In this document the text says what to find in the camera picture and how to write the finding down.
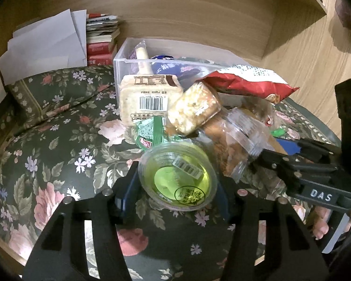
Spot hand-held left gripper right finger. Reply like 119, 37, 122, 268
218, 177, 328, 281

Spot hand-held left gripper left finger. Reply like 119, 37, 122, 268
22, 162, 140, 281

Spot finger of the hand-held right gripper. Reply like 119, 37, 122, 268
276, 138, 343, 165
249, 149, 337, 194

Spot green jelly cup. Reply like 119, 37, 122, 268
138, 142, 218, 211

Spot clear bread package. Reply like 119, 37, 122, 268
198, 98, 287, 183

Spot clear plastic storage box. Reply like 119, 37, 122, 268
113, 37, 246, 94

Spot person's right hand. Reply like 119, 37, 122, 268
308, 205, 331, 239

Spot green snack packet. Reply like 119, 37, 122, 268
134, 116, 172, 153

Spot red chip bag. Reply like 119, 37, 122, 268
201, 64, 300, 104

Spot square pastry packet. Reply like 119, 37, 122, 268
166, 81, 223, 137

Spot white cracker packet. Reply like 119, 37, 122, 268
118, 74, 183, 127

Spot floral pillow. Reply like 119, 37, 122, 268
8, 65, 119, 130

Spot brown round object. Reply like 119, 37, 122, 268
335, 0, 351, 33

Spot blue snack packet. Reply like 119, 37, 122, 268
150, 54, 201, 80

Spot white purple snack packet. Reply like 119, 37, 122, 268
128, 42, 153, 77

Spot wooden shelf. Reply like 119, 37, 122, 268
240, 0, 329, 63

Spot stack of books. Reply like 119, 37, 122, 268
86, 13, 121, 67

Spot white paper sheets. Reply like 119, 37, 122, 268
0, 9, 88, 86

